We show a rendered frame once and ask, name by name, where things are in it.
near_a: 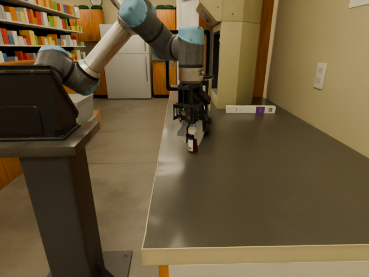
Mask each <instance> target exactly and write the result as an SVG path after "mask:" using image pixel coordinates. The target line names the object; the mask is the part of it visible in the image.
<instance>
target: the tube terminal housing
mask: <svg viewBox="0 0 369 277"><path fill-rule="evenodd" d="M261 10H262V0H222V20H221V21H220V22H219V23H218V24H216V25H214V26H213V31H214V34H220V49H219V57H220V62H219V70H218V82H217V95H216V94H215V93H214V92H213V90H211V100H212V102H213V103H214V105H215V107H216V108H217V109H226V106H247V105H249V104H252V100H253V89H254V79H255V68H256V58H257V52H258V42H259V31H260V20H261ZM214 34H213V40H214Z"/></svg>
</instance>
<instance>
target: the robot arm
mask: <svg viewBox="0 0 369 277"><path fill-rule="evenodd" d="M110 1H111V2H112V4H113V5H114V6H116V8H117V9H118V10H119V12H118V13H117V16H118V19H117V21H116V22H115V23H114V25H113V26H112V27H111V28H110V29H109V30H108V32H107V33H106V34H105V35H104V36H103V38H102V39H101V40H100V41H99V42H98V43H97V45H96V46H95V47H94V49H93V50H91V52H90V53H89V54H88V56H87V57H86V58H85V59H80V60H78V62H77V63H74V62H73V61H72V60H70V59H69V55H68V53H67V51H66V50H65V49H63V48H61V47H59V46H56V45H45V46H42V47H41V48H40V49H39V51H38V53H37V54H36V59H35V62H34V64H49V65H50V66H51V67H52V69H53V71H54V72H55V74H56V76H57V77H58V79H59V81H60V82H61V84H62V85H64V86H66V87H68V88H69V89H71V90H73V91H75V92H76V93H79V94H81V95H83V96H88V95H90V94H92V93H93V92H94V91H95V90H96V89H97V87H98V86H99V83H100V79H99V78H100V72H101V71H102V70H103V68H104V67H105V66H106V65H107V64H108V63H109V62H110V61H111V59H112V58H113V57H114V56H115V55H116V54H117V52H118V51H119V50H120V49H121V48H122V47H123V45H124V44H125V43H126V42H127V41H128V40H129V39H130V38H131V36H132V35H139V36H140V37H141V38H142V39H143V40H144V41H145V42H146V43H147V44H149V45H150V46H151V51H152V53H153V55H154V57H156V58H158V59H161V60H177V61H178V80H179V85H178V102H176V103H174V104H173V114H174V120H175V119H177V118H178V119H179V120H180V122H181V127H180V128H179V129H178V131H177V135H178V136H182V138H183V140H184V142H185V143H187V141H188V128H189V126H190V124H191V122H193V123H195V127H196V130H195V132H194V138H195V139H197V146H199V144H200V143H201V141H202V139H203V136H204V133H205V129H206V126H207V123H208V116H207V114H206V110H204V106H205V105H207V104H210V101H211V97H210V96H209V95H208V94H207V93H206V92H205V91H204V90H203V89H202V88H201V87H202V80H203V75H204V71H203V63H204V44H205V42H204V30H203V28H202V27H199V26H182V27H180V28H179V29H178V34H177V35H174V34H172V32H171V31H170V30H169V29H168V28H167V27H166V26H165V25H164V24H163V23H162V22H161V20H160V19H159V18H158V17H157V12H156V9H155V7H154V6H153V5H152V3H151V2H150V1H149V0H110ZM175 108H176V116H175ZM177 108H178V113H177Z"/></svg>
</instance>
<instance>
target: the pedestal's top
mask: <svg viewBox="0 0 369 277"><path fill-rule="evenodd" d="M76 123H78V124H81V126H80V127H79V128H78V129H77V130H76V131H75V132H73V133H72V134H71V135H70V136H69V137H68V138H67V139H66V140H64V141H28V142H0V158H11V157H62V156H77V155H78V154H79V152H80V151H81V150H82V149H83V148H84V147H85V145H87V143H88V142H89V141H90V140H91V138H92V137H93V136H94V135H95V134H96V133H97V132H98V131H99V129H100V125H99V121H80V122H76Z"/></svg>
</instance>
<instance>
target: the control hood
mask: <svg viewBox="0 0 369 277"><path fill-rule="evenodd" d="M202 10H203V11H204V12H205V13H206V14H207V15H208V17H209V18H210V19H211V20H212V21H213V22H212V23H211V24H209V26H214V25H216V24H218V23H219V22H220V21H221V20H222V0H200V1H199V4H198V6H197V8H196V12H197V13H198V14H199V15H200V12H201V11H202ZM200 16H201V15H200ZM203 20H204V19H203ZM204 21H205V20H204ZM207 24H208V23H207Z"/></svg>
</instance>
